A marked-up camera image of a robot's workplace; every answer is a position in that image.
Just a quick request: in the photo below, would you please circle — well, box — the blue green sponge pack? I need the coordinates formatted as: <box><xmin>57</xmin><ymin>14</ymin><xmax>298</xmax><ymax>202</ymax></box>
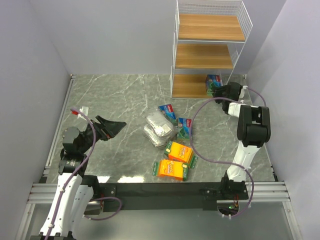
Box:
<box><xmin>158</xmin><ymin>104</ymin><xmax>178</xmax><ymax>127</ymax></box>
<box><xmin>177</xmin><ymin>117</ymin><xmax>192</xmax><ymax>143</ymax></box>
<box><xmin>205</xmin><ymin>74</ymin><xmax>223</xmax><ymax>96</ymax></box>

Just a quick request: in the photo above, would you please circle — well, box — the blue green sponge pack back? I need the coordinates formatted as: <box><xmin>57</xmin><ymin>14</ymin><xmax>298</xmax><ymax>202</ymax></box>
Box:
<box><xmin>158</xmin><ymin>104</ymin><xmax>178</xmax><ymax>127</ymax></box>

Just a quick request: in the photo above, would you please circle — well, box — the orange sponge pack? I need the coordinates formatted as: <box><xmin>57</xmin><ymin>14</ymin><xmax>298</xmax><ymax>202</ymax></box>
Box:
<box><xmin>152</xmin><ymin>159</ymin><xmax>189</xmax><ymax>181</ymax></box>
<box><xmin>163</xmin><ymin>140</ymin><xmax>198</xmax><ymax>169</ymax></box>

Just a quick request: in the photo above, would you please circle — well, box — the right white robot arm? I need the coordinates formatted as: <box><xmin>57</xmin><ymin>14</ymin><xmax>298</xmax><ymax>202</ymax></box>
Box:
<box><xmin>211</xmin><ymin>82</ymin><xmax>271</xmax><ymax>197</ymax></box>

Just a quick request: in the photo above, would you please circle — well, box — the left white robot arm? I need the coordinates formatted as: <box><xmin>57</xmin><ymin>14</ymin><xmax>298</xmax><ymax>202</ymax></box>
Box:
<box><xmin>30</xmin><ymin>115</ymin><xmax>127</xmax><ymax>240</ymax></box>

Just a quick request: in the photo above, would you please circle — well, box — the black base bar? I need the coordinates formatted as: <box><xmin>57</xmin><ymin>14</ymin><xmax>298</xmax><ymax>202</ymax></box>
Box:
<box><xmin>98</xmin><ymin>182</ymin><xmax>249</xmax><ymax>211</ymax></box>

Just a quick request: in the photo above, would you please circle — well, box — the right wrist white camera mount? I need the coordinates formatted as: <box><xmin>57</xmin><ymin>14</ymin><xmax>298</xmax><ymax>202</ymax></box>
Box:
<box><xmin>239</xmin><ymin>85</ymin><xmax>249</xmax><ymax>104</ymax></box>

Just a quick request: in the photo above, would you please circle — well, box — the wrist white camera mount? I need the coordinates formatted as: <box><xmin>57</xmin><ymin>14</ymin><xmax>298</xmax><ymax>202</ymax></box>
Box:
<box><xmin>70</xmin><ymin>106</ymin><xmax>89</xmax><ymax>120</ymax></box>
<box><xmin>239</xmin><ymin>85</ymin><xmax>249</xmax><ymax>104</ymax></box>

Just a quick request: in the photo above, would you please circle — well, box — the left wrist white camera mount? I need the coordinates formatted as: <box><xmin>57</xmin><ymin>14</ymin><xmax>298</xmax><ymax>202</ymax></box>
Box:
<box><xmin>70</xmin><ymin>106</ymin><xmax>89</xmax><ymax>120</ymax></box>

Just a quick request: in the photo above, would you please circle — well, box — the white wire wooden shelf rack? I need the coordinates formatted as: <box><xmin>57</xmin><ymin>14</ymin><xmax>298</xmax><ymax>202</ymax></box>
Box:
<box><xmin>170</xmin><ymin>0</ymin><xmax>253</xmax><ymax>99</ymax></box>

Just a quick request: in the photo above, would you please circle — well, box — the aluminium frame rail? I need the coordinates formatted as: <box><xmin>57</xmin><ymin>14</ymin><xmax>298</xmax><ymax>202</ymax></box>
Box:
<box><xmin>15</xmin><ymin>74</ymin><xmax>77</xmax><ymax>240</ymax></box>

